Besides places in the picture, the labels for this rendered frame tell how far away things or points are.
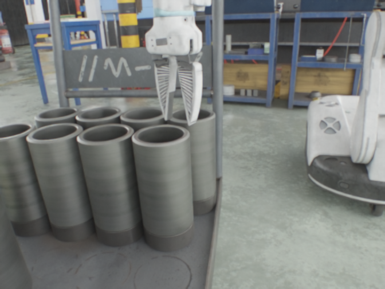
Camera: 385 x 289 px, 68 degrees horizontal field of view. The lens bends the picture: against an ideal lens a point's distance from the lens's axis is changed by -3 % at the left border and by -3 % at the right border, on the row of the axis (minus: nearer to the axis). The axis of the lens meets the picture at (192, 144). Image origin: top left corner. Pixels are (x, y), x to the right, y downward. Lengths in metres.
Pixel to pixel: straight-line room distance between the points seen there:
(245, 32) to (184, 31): 3.14
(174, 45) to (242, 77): 2.53
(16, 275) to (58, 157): 0.25
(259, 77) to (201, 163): 2.30
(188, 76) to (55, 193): 0.41
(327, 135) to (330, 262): 0.56
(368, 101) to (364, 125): 0.09
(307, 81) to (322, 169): 1.74
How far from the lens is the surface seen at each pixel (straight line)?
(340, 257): 1.16
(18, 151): 0.78
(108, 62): 1.02
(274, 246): 1.14
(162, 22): 0.53
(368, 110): 1.24
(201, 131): 0.72
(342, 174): 1.30
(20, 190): 0.82
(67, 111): 0.95
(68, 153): 0.71
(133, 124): 0.75
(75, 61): 1.08
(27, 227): 0.88
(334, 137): 1.42
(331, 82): 2.99
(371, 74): 1.27
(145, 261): 0.72
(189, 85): 0.55
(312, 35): 3.59
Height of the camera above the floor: 0.76
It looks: 23 degrees down
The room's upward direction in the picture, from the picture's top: 2 degrees counter-clockwise
